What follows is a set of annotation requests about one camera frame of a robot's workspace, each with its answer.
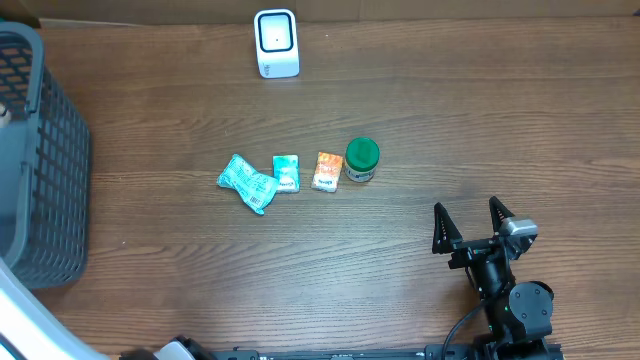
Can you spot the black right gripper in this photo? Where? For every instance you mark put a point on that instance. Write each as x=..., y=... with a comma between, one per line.
x=447, y=242

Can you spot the green lid seasoning jar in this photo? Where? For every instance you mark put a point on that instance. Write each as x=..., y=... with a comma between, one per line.
x=361, y=159

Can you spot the small orange sachet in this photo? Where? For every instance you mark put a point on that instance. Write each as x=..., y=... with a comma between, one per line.
x=327, y=172

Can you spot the small green white sachet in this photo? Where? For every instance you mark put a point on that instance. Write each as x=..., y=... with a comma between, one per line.
x=286, y=171

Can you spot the teal snack packet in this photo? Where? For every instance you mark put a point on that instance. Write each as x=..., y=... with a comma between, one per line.
x=256, y=189

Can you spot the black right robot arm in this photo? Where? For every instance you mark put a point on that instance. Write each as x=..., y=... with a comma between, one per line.
x=519, y=315

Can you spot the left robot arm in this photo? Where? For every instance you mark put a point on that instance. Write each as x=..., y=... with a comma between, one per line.
x=30, y=331

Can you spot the white barcode scanner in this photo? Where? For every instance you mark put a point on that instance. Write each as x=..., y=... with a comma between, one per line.
x=276, y=42

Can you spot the grey plastic mesh basket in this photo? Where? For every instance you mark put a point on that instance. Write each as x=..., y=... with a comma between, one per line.
x=46, y=160

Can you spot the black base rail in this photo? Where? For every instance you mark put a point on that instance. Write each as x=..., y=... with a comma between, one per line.
x=350, y=355

